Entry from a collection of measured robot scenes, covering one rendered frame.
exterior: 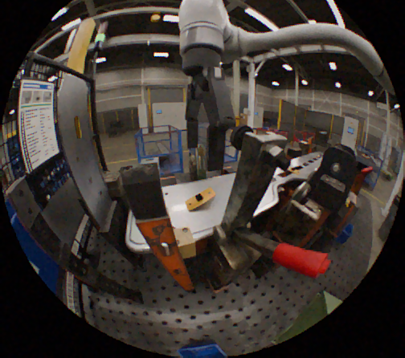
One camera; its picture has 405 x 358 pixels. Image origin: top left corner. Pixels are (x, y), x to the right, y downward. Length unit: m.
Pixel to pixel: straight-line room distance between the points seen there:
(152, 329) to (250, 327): 0.31
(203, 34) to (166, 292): 0.71
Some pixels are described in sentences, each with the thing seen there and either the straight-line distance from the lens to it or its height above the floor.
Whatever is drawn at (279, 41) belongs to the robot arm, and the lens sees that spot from 0.40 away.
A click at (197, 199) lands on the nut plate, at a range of 0.31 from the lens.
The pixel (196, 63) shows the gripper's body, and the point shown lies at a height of 1.32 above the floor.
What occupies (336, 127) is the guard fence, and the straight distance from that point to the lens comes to 7.92.
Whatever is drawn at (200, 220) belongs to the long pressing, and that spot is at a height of 1.00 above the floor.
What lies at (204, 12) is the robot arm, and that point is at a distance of 0.28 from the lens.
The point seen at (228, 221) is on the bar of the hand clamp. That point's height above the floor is 1.10.
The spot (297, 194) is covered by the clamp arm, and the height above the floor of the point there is 1.08.
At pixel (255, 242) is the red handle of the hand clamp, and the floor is 1.10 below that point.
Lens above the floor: 1.23
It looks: 21 degrees down
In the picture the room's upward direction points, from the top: straight up
